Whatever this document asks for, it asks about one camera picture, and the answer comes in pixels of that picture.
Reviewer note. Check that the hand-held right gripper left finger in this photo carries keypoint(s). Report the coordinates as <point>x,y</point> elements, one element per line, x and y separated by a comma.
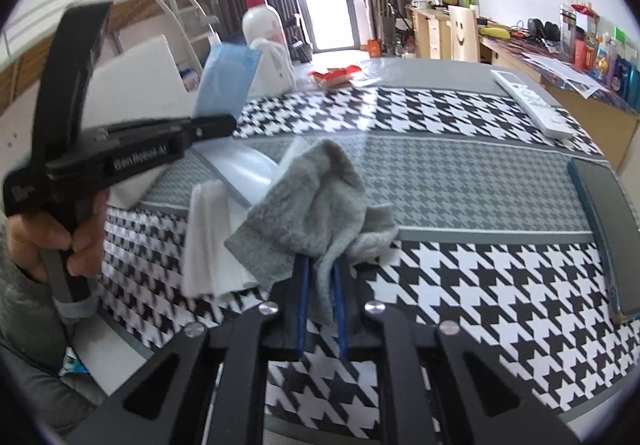
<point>300,305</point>

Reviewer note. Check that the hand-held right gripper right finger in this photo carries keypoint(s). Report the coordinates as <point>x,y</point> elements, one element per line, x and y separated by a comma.
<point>342,315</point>

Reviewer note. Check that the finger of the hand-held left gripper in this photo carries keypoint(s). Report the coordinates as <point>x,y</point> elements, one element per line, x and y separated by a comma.
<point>200,128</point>

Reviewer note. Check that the blue face mask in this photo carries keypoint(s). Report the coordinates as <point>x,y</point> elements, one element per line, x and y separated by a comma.
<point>225,80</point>

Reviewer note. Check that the grey sock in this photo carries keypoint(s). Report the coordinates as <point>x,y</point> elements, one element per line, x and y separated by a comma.
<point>310,205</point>

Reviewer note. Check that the person's left forearm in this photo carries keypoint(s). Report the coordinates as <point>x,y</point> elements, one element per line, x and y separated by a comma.
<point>30,325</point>

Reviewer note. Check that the person's left hand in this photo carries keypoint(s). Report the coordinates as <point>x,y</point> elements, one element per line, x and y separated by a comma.
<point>90,235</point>

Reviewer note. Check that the white pump bottle red top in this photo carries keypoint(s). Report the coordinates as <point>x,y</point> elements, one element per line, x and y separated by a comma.
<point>270,65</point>

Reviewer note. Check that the metal bunk ladder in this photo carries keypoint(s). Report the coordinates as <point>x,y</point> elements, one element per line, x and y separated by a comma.
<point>187,25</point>

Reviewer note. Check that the black folding chair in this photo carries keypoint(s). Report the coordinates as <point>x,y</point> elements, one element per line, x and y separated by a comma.
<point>300,47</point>

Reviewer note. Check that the large metal bunk bed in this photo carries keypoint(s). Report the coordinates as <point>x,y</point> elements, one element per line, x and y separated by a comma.
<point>145,5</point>

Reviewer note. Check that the houndstooth tablecloth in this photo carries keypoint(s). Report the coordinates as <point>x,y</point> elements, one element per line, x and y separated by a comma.
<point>475,275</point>

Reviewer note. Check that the red snack packet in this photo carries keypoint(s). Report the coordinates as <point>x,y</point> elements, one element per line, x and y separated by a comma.
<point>332,76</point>

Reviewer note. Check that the orange plastic jug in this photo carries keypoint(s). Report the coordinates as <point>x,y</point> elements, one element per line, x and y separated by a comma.
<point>375,47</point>

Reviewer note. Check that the wooden desk with drawers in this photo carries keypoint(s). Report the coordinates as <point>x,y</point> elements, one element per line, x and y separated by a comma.
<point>430,32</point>

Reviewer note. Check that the wooden smiley face chair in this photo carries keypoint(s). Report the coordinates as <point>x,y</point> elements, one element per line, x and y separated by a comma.
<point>462,32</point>

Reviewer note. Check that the white remote control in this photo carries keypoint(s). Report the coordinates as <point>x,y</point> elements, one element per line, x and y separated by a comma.
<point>530,100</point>

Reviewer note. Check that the yellow banana toy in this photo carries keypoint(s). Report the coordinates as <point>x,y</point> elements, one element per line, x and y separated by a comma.
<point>495,32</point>

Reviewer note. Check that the wooden desk with patterned cover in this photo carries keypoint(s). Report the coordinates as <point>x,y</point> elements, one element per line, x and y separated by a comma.
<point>590,120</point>

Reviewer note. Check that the printed paper sheets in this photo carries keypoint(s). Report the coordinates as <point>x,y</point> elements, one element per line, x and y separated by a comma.
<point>565,72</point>

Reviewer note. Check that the black headphones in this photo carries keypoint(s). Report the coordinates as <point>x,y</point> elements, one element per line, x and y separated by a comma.
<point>542,30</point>

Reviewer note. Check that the cluster of toiletry bottles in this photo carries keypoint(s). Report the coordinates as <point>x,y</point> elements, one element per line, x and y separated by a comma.
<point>600,60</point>

